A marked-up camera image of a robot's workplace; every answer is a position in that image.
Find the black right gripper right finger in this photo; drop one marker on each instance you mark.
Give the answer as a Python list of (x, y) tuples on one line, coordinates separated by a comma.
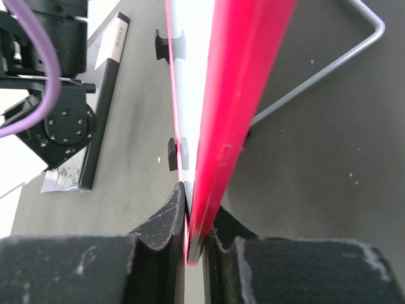
[(241, 267)]

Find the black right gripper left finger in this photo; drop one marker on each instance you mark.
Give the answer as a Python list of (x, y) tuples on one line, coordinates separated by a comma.
[(144, 266)]

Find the pink framed whiteboard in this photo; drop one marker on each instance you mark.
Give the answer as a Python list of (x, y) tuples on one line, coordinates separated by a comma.
[(221, 54)]

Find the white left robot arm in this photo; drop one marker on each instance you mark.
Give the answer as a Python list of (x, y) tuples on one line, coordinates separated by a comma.
[(43, 51)]

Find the black notebook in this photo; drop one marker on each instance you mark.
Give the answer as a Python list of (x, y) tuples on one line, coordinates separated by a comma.
[(103, 60)]

